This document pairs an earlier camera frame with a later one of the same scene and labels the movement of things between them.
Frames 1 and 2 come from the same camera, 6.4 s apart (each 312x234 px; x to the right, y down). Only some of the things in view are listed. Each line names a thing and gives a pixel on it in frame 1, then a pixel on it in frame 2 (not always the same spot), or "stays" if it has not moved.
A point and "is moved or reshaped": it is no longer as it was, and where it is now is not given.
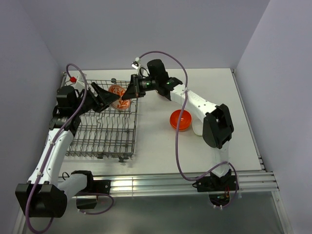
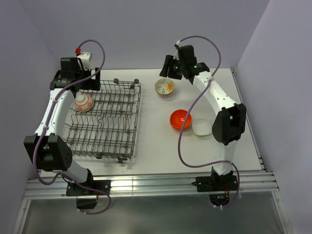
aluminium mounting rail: x=249 y=181 stays
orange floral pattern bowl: x=120 y=104 is moved or reshaped
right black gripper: x=133 y=90 -> x=164 y=71
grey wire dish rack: x=110 y=133 stays
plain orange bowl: x=185 y=122 stays
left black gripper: x=100 y=102 -> x=93 y=84
